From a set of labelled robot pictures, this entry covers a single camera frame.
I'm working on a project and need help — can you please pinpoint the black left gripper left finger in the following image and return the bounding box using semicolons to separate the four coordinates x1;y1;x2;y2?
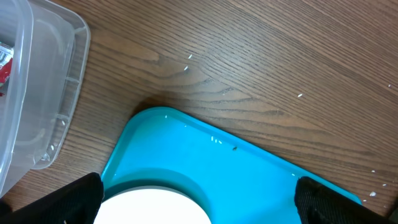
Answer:
1;172;104;224

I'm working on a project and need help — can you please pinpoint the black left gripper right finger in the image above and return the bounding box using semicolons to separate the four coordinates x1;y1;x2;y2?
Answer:
294;177;394;224

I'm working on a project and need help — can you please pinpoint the large white plate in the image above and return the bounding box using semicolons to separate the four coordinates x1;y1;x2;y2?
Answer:
94;185;211;224

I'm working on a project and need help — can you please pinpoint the red snack wrapper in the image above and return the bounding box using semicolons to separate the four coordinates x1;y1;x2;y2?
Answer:
0;42;14;96

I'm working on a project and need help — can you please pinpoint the teal plastic tray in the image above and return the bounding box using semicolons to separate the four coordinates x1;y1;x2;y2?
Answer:
99;106;363;224

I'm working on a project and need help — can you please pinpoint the clear plastic storage bin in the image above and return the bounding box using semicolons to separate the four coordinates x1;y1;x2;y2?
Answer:
1;0;91;194

